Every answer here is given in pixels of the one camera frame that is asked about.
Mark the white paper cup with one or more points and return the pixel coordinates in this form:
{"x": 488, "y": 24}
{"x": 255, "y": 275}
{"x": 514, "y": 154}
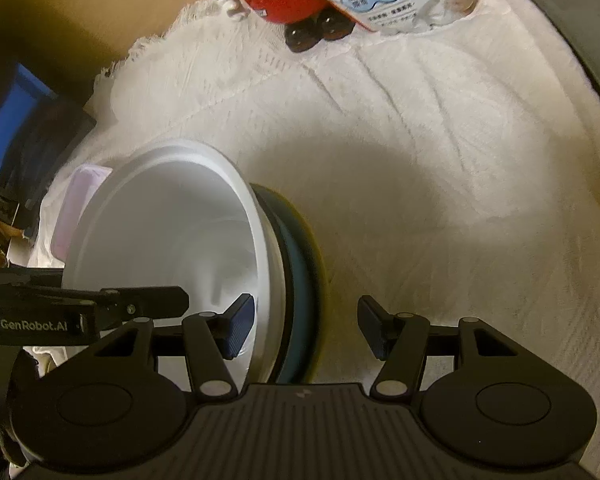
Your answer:
{"x": 170, "y": 230}

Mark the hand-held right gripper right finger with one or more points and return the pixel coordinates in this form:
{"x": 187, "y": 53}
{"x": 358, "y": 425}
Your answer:
{"x": 372, "y": 330}

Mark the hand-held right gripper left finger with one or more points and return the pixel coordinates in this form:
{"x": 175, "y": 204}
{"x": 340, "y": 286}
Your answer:
{"x": 237, "y": 330}

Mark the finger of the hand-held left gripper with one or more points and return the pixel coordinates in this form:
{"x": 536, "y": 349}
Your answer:
{"x": 150, "y": 300}

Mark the white towel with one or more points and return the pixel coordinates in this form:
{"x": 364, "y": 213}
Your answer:
{"x": 405, "y": 135}

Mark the lavender plastic container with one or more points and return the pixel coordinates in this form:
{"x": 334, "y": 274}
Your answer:
{"x": 77, "y": 200}

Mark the blue bowl with white inside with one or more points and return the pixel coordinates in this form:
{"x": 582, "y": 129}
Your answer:
{"x": 297, "y": 280}

